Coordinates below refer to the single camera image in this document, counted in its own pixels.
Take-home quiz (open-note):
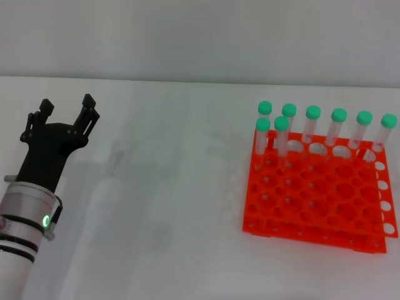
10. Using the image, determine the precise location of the clear test tube green cap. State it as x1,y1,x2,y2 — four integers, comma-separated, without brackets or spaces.
257,100,274,138
347,110,374,151
301,105,323,144
254,117,272,172
274,116,291,169
281,102,298,142
324,107,348,147
371,113,399,153

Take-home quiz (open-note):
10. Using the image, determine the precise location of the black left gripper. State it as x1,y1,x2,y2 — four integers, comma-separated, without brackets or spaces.
17,93,101,195

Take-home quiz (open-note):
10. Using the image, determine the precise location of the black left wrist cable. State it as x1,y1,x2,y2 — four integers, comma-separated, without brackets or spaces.
49,195,64,228

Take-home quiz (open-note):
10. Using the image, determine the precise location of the orange test tube rack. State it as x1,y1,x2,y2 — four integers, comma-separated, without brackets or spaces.
242,128,400,254

